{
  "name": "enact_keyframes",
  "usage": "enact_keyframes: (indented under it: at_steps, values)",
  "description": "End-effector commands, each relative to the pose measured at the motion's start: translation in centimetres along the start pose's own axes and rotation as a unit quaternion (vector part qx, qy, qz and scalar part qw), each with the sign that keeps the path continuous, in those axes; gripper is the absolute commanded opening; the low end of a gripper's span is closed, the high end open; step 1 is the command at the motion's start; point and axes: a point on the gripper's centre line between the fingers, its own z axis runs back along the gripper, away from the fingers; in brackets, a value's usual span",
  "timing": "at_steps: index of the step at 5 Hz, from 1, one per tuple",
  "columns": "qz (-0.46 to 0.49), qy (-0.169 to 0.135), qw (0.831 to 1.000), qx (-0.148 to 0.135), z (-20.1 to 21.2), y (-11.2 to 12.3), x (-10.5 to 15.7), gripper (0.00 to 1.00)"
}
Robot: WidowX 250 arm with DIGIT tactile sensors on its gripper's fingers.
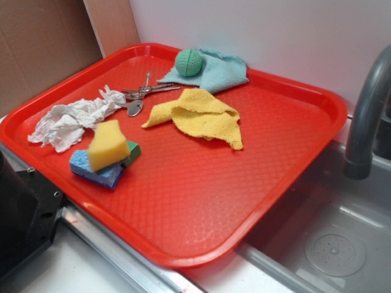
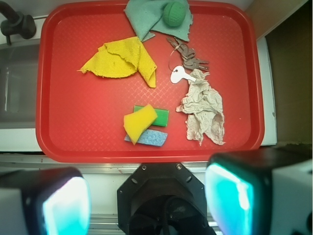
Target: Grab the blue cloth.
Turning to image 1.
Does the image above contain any crumpled white paper towel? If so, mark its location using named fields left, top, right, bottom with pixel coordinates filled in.
left=27, top=86, right=126, bottom=153

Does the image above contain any silver key bunch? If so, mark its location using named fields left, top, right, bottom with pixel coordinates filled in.
left=120, top=72, right=181, bottom=117

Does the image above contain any green sponge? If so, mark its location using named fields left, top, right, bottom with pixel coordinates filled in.
left=120, top=140, right=141, bottom=168

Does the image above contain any green dimpled ball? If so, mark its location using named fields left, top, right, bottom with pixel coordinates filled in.
left=175, top=49, right=203, bottom=77

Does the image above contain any yellow cloth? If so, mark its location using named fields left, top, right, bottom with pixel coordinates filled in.
left=142, top=89, right=243, bottom=151

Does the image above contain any brown cardboard panel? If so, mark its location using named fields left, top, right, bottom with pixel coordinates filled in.
left=1, top=1, right=139, bottom=116

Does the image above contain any metal rail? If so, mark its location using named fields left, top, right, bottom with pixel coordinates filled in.
left=0, top=142, right=202, bottom=293

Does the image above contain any light blue cloth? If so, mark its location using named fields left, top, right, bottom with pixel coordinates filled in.
left=158, top=49, right=249, bottom=93

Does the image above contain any grey sink basin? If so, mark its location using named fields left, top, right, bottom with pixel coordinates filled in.
left=237, top=143, right=390, bottom=292

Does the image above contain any red plastic tray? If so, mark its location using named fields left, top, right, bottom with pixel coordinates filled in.
left=1, top=43, right=347, bottom=269

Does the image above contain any yellow sponge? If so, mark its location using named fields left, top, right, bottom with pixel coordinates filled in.
left=87, top=120, right=131, bottom=172

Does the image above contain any grey faucet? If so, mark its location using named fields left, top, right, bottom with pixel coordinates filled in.
left=343, top=46, right=390, bottom=179

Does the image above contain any blue sponge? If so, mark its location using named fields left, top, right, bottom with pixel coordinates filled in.
left=69, top=150, right=123, bottom=189

